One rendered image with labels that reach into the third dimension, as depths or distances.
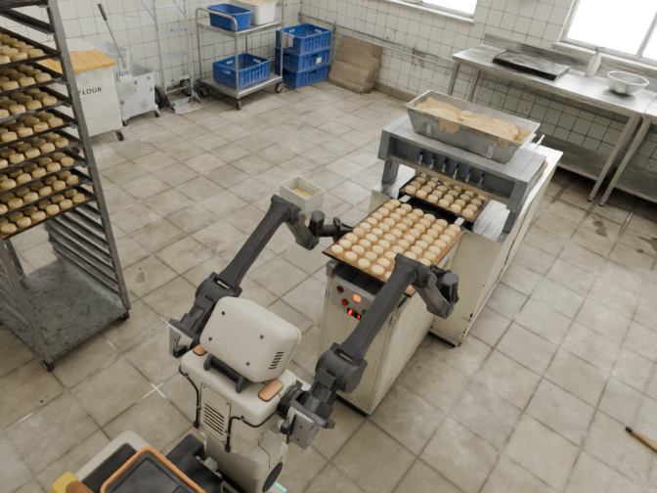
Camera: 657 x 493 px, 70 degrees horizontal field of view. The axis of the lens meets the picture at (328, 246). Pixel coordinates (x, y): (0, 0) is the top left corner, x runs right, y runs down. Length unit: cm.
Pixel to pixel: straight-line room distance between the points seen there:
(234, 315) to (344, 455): 136
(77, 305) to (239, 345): 184
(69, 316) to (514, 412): 242
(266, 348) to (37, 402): 178
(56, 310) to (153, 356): 58
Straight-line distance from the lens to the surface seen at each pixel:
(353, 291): 187
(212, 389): 126
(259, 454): 152
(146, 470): 138
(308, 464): 237
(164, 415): 254
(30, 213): 237
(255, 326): 116
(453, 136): 228
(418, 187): 246
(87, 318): 284
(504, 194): 232
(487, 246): 238
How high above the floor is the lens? 212
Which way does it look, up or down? 38 degrees down
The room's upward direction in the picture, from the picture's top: 7 degrees clockwise
